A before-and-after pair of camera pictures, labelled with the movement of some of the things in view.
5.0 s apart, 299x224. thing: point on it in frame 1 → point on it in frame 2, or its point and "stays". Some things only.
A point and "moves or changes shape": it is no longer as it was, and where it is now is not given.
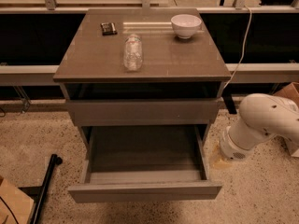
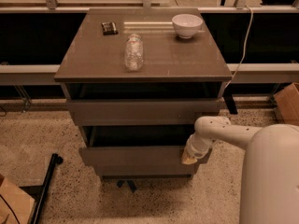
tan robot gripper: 233,148 → 196,150
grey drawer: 145,163 moves or changes shape
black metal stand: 37,192 stays
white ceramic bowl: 185,25 stays
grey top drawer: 142,111 stays
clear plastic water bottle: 133,52 stays
